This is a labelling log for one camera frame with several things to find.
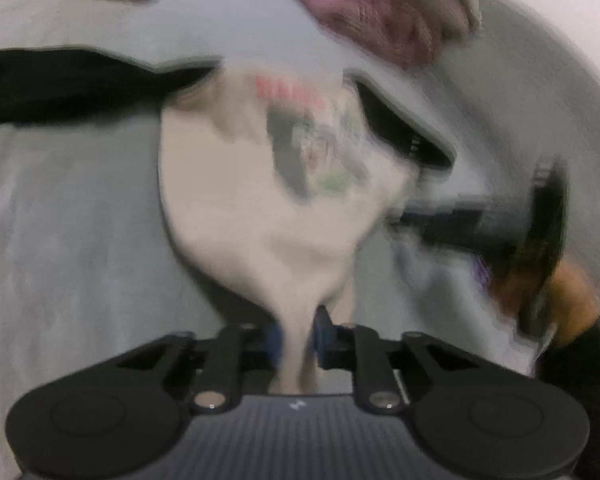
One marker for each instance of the beige bear raglan shirt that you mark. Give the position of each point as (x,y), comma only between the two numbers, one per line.
(269,181)

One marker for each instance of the pink rolled quilt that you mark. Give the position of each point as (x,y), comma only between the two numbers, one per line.
(401,33)

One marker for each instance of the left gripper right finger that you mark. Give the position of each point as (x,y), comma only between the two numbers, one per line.
(471,416)

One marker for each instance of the person's right hand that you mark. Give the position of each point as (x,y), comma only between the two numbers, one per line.
(573,307)

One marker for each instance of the grey bed sheet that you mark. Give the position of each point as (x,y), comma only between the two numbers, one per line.
(86,269)

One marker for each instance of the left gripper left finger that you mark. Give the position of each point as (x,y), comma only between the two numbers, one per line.
(120,415)

